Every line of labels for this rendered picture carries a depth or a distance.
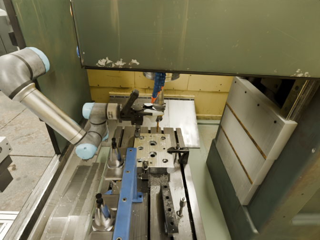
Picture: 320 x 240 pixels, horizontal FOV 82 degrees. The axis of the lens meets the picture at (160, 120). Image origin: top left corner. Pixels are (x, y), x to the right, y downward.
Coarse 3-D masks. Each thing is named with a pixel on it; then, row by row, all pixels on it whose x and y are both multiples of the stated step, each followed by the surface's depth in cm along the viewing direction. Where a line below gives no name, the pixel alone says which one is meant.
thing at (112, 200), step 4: (104, 196) 58; (108, 196) 58; (112, 196) 58; (116, 196) 58; (104, 200) 57; (108, 200) 57; (112, 200) 57; (116, 200) 57; (108, 204) 56; (112, 204) 56; (116, 204) 56; (112, 208) 55; (116, 208) 55
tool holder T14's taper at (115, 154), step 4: (112, 148) 65; (116, 148) 65; (112, 152) 66; (116, 152) 66; (112, 156) 66; (116, 156) 66; (120, 156) 69; (112, 160) 67; (116, 160) 67; (120, 160) 69
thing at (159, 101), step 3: (162, 90) 80; (159, 93) 80; (162, 93) 80; (159, 96) 80; (162, 96) 81; (156, 99) 81; (159, 99) 81; (162, 99) 81; (156, 102) 82; (159, 102) 81; (162, 102) 82; (159, 105) 82
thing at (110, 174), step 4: (108, 168) 67; (112, 168) 67; (116, 168) 67; (120, 168) 68; (104, 172) 66; (108, 172) 66; (112, 172) 66; (116, 172) 66; (120, 172) 66; (104, 176) 64; (108, 176) 64; (112, 176) 64; (116, 176) 64; (120, 176) 65
